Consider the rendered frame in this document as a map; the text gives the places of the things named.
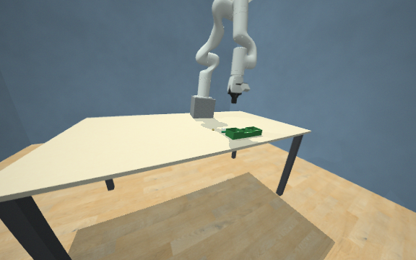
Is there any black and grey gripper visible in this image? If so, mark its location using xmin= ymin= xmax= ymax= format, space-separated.
xmin=227 ymin=76 xmax=243 ymax=104

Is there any green rack of bins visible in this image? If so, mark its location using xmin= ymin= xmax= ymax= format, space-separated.
xmin=225 ymin=126 xmax=263 ymax=140

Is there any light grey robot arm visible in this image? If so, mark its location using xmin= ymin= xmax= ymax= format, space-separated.
xmin=194 ymin=0 xmax=257 ymax=99

